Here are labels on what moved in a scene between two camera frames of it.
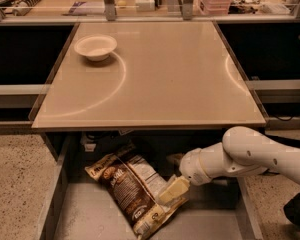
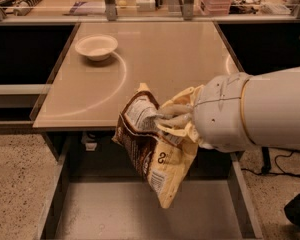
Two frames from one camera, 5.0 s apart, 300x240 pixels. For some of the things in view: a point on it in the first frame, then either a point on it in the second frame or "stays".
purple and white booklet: [86, 8] stays
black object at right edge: [297, 209] stays
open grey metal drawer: [75, 207] stays
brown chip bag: [135, 189] to [163, 156]
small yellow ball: [122, 3] stays
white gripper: [192, 168] to [220, 112]
